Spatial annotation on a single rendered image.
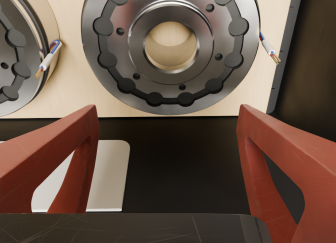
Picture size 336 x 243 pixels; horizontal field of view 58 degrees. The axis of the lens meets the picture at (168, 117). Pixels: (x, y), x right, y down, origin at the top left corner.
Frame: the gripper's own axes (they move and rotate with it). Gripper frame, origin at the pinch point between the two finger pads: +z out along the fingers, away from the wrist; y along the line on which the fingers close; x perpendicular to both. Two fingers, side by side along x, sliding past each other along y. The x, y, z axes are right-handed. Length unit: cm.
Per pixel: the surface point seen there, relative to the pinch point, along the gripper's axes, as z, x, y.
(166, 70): 6.2, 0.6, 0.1
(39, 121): 9.7, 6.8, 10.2
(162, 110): 6.7, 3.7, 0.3
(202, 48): 6.1, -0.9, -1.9
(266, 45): 6.2, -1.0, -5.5
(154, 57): 7.3, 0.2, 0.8
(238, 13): 6.9, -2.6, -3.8
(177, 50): 9.0, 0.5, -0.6
